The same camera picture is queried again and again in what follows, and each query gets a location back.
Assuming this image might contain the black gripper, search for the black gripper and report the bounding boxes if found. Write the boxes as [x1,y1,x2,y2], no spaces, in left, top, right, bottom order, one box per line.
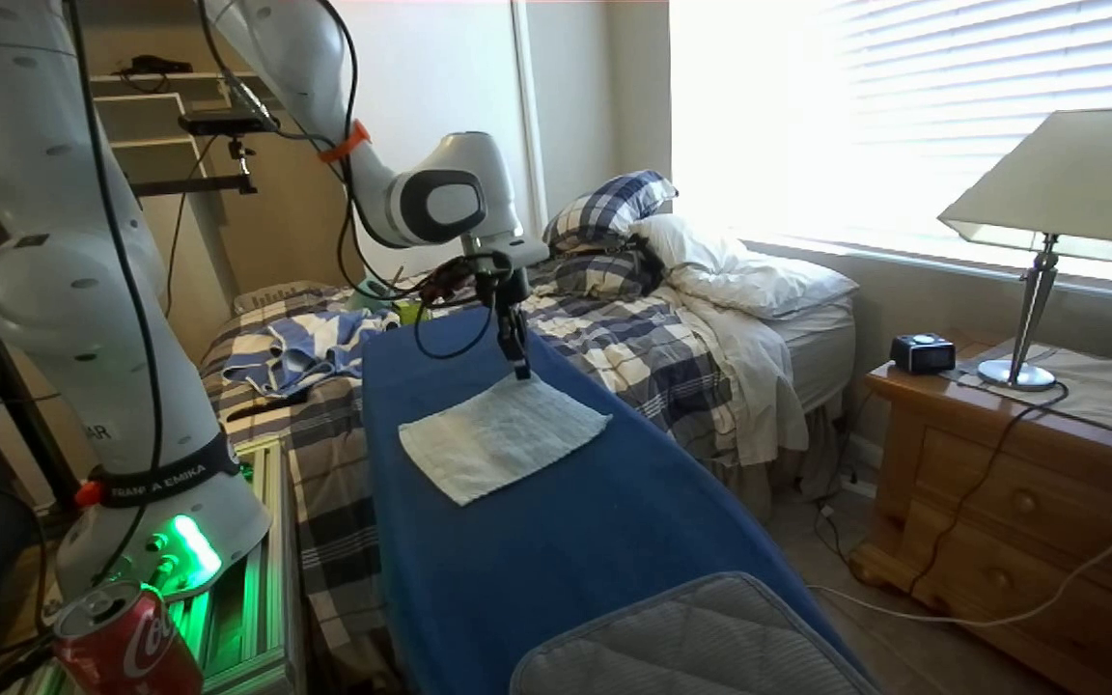
[485,258,535,388]

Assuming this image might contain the white terry towel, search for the white terry towel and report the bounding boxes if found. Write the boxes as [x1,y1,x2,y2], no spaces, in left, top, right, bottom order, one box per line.
[394,370,615,510]

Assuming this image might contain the blue plaid pillow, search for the blue plaid pillow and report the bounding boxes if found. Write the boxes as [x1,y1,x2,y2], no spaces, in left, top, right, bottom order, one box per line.
[540,165,682,258]

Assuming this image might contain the blue ironing board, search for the blue ironing board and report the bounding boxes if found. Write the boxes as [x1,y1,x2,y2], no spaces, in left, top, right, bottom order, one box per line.
[358,305,882,695]

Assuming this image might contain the blue crumpled cloth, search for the blue crumpled cloth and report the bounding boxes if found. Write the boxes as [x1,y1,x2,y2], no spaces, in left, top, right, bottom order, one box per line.
[221,305,394,403]

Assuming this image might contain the white bed sheet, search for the white bed sheet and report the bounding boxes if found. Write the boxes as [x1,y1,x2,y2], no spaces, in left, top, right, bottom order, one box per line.
[667,290,866,478]

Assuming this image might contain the white pillow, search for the white pillow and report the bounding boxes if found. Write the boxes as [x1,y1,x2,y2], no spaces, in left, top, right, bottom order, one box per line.
[629,209,866,323]

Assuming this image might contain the grey quilted iron rest pad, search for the grey quilted iron rest pad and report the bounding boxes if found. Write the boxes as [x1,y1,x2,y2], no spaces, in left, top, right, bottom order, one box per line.
[506,567,882,695]

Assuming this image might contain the small black alarm clock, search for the small black alarm clock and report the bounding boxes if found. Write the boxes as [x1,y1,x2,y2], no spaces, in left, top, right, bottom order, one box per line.
[887,330,960,380]

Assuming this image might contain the red soda can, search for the red soda can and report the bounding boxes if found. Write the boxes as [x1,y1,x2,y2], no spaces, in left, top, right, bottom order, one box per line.
[51,587,207,695]

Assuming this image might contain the white window blinds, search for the white window blinds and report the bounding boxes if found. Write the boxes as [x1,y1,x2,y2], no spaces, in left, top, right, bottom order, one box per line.
[665,0,1112,280]

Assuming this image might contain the wooden nightstand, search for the wooden nightstand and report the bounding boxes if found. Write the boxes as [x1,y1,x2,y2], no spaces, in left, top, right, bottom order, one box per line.
[853,340,1112,695]

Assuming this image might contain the table lamp with cream shade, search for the table lamp with cream shade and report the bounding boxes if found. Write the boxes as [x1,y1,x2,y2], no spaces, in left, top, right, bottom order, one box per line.
[934,106,1112,394]

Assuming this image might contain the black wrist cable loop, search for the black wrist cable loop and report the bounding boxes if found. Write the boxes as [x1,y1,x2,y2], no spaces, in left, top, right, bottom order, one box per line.
[405,246,508,368]

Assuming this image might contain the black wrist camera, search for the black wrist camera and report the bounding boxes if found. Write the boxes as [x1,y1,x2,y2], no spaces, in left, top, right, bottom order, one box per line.
[419,251,502,305]

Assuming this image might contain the orange cable strap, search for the orange cable strap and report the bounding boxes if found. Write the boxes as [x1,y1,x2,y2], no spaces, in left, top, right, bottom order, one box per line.
[313,121,376,169]

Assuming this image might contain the green lit metal mount table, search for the green lit metal mount table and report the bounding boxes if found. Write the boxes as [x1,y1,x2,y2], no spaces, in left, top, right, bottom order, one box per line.
[190,428,313,695]

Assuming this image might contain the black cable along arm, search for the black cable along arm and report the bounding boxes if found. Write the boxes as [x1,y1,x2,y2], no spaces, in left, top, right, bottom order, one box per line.
[58,0,175,573]

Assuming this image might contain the wooden wall shelf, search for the wooden wall shelf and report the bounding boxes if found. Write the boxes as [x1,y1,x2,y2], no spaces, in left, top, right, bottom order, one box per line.
[81,52,278,202]

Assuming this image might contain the black lamp cord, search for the black lamp cord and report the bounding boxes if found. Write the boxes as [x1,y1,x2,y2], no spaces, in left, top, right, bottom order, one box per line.
[903,384,1078,604]

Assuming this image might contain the white power cord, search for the white power cord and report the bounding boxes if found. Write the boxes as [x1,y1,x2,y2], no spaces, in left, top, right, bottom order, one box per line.
[824,469,1112,635]

